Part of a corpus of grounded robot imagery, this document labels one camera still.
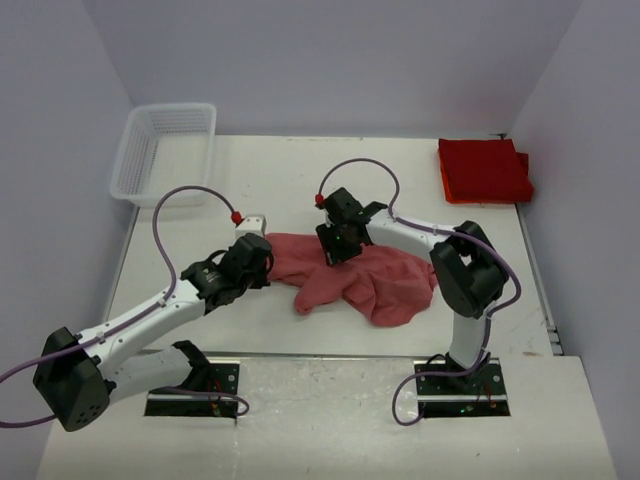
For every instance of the white plastic basket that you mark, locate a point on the white plastic basket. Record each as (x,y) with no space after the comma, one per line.
(163,147)

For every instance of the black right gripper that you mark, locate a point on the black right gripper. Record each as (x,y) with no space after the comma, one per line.
(334,253)

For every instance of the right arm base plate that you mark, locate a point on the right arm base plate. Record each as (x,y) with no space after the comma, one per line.
(480,394)

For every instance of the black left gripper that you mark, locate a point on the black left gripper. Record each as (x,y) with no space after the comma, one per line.
(260,280)

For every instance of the pink t shirt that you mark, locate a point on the pink t shirt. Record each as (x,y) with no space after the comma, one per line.
(387,286)

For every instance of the folded dark red t shirt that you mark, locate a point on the folded dark red t shirt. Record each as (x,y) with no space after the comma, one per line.
(476,148)

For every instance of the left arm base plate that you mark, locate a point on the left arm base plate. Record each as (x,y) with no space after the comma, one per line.
(220,384)

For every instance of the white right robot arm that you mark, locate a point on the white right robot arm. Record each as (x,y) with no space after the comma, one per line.
(470,276)

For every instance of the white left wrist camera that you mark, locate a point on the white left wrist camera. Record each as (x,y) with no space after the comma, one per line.
(252,224)

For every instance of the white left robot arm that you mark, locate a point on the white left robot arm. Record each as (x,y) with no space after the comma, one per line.
(85,373)

